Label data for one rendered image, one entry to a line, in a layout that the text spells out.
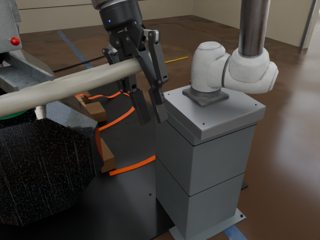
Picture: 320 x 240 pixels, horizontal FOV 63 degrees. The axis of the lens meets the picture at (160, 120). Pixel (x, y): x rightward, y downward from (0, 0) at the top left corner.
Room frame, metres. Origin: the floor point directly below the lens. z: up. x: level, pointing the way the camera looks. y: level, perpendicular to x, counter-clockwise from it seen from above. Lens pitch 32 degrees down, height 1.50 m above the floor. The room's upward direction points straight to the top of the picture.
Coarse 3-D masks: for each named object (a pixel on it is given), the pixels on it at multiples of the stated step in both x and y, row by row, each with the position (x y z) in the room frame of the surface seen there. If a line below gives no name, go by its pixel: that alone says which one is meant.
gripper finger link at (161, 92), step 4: (164, 76) 0.47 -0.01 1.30; (164, 80) 0.46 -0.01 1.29; (160, 88) 0.47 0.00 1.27; (156, 92) 0.46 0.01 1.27; (160, 92) 0.46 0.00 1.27; (156, 96) 0.46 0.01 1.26; (160, 96) 0.46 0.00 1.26; (164, 96) 0.47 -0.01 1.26; (160, 100) 0.46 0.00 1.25; (164, 100) 0.46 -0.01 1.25; (160, 104) 0.46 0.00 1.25
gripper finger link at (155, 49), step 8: (152, 32) 0.48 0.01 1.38; (152, 40) 0.47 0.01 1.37; (152, 48) 0.47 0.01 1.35; (160, 48) 0.49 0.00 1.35; (152, 56) 0.47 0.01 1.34; (160, 56) 0.48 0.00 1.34; (160, 64) 0.47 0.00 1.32; (160, 72) 0.46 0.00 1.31; (160, 80) 0.46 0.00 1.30; (168, 80) 0.47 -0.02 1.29
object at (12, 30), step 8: (0, 0) 1.04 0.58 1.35; (0, 8) 1.04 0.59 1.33; (8, 8) 1.06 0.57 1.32; (0, 16) 1.03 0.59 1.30; (8, 16) 1.05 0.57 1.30; (0, 24) 1.03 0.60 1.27; (8, 24) 1.05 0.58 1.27; (0, 32) 1.02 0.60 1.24; (8, 32) 1.04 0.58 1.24; (16, 32) 1.06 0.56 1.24; (0, 40) 1.01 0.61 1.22; (8, 40) 1.03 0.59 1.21; (0, 48) 1.01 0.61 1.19; (8, 48) 1.03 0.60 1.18; (16, 48) 1.05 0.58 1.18
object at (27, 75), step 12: (12, 60) 1.01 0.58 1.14; (24, 60) 0.94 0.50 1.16; (0, 72) 0.94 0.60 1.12; (12, 72) 0.93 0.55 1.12; (24, 72) 0.93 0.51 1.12; (36, 72) 0.85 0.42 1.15; (0, 84) 0.80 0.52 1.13; (12, 84) 0.72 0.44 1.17; (24, 84) 0.82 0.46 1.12; (36, 84) 0.82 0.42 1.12
